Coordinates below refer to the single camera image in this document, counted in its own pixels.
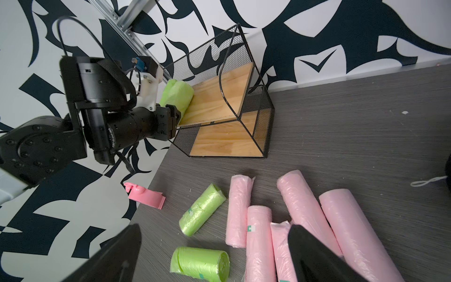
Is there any pink alarm clock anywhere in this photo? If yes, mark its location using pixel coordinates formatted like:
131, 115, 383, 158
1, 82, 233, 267
124, 182, 166, 210

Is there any cartoon boy plush doll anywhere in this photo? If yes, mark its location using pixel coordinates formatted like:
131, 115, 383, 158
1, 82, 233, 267
410, 155, 451, 191

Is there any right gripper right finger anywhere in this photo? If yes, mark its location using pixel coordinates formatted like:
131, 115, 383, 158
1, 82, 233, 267
288, 224, 366, 282

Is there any wire and wood shelf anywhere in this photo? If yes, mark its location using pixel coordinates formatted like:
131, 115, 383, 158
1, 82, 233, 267
165, 23, 276, 159

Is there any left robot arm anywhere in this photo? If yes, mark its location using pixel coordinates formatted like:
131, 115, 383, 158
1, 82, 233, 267
1, 56, 181, 203

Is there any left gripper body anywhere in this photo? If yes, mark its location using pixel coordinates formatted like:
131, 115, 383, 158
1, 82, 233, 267
139, 105, 181, 140

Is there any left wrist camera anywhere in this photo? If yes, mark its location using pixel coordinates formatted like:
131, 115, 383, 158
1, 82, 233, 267
128, 56, 163, 112

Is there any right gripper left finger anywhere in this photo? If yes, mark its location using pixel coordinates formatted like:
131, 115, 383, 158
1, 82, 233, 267
64, 224, 142, 282

